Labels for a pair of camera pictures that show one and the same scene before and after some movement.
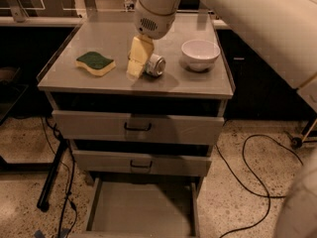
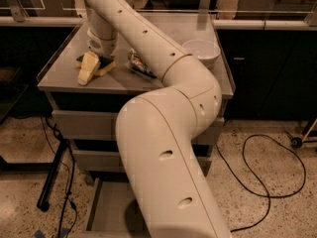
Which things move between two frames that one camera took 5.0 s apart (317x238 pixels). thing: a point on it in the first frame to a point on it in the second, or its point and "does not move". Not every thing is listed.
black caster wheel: (296, 142) does not move
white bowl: (199, 55) does not move
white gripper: (155, 23) to (100, 46)
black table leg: (43, 202) does not move
